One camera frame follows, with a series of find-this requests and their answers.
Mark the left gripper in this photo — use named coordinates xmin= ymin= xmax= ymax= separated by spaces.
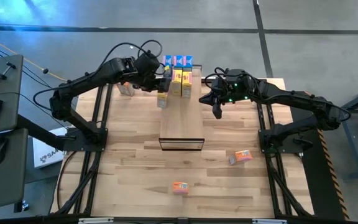
xmin=134 ymin=52 xmax=172 ymax=93

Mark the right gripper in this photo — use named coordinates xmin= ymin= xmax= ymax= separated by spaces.
xmin=198 ymin=68 xmax=258 ymax=120

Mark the yellow Corn Pops cereal box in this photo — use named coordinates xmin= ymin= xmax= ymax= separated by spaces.
xmin=181 ymin=70 xmax=193 ymax=100
xmin=156 ymin=91 xmax=169 ymax=110
xmin=170 ymin=68 xmax=183 ymax=97

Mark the blue Rice Krispies cereal box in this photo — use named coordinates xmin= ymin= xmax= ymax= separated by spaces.
xmin=162 ymin=55 xmax=173 ymax=78
xmin=182 ymin=55 xmax=194 ymax=72
xmin=172 ymin=55 xmax=185 ymax=71

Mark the black hazard-striped floor mat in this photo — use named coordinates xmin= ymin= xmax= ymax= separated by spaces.
xmin=286 ymin=90 xmax=351 ymax=222

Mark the black diagonal desk strut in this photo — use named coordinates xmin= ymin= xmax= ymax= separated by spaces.
xmin=16 ymin=114 xmax=74 ymax=152

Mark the blue-grey metal cart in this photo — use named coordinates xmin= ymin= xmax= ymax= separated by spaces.
xmin=321 ymin=81 xmax=358 ymax=183

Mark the desk caster wheel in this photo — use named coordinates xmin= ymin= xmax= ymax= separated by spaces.
xmin=14 ymin=200 xmax=30 ymax=214

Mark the dark grey desk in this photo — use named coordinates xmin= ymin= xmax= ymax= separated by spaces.
xmin=0 ymin=54 xmax=30 ymax=213

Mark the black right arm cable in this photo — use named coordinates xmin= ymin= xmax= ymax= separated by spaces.
xmin=203 ymin=66 xmax=260 ymax=94

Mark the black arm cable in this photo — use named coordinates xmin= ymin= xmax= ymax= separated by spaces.
xmin=203 ymin=66 xmax=260 ymax=94
xmin=96 ymin=39 xmax=164 ymax=78

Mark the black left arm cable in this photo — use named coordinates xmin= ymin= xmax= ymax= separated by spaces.
xmin=96 ymin=39 xmax=164 ymax=78

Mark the black aluminium table frame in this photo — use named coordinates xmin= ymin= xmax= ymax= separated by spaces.
xmin=51 ymin=76 xmax=315 ymax=218

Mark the thin yellow cable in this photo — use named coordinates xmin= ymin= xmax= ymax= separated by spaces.
xmin=0 ymin=30 xmax=83 ymax=85

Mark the black floor cable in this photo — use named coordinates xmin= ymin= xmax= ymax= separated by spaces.
xmin=0 ymin=40 xmax=65 ymax=94

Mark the white metal bracket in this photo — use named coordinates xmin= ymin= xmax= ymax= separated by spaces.
xmin=252 ymin=218 xmax=288 ymax=224
xmin=78 ymin=217 xmax=114 ymax=224

